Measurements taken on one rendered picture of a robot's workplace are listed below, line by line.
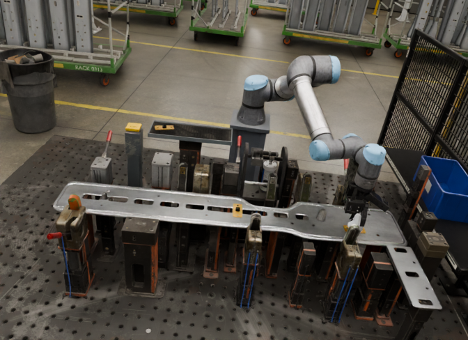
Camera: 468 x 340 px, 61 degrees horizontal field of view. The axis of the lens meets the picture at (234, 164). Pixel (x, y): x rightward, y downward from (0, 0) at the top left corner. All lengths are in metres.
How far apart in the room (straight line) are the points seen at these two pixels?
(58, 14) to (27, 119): 1.89
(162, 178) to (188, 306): 0.52
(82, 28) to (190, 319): 4.64
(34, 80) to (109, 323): 2.90
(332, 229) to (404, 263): 0.28
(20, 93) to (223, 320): 3.15
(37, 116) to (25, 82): 0.37
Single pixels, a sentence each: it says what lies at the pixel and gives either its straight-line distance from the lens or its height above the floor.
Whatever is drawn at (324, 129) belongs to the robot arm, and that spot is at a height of 1.38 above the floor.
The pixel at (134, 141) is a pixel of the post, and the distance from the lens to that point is 1.85.
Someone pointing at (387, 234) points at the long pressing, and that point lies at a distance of 1.71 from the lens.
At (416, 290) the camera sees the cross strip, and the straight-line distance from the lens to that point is 1.53.
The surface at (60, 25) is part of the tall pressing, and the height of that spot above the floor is 0.62.
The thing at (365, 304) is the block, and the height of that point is 0.78.
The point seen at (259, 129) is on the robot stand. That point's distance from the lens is 2.05.
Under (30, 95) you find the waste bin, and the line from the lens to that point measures 4.20.
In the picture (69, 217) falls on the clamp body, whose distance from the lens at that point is 1.50.
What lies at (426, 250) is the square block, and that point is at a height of 1.03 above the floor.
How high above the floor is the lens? 1.99
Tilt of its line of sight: 31 degrees down
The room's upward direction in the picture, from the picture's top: 7 degrees clockwise
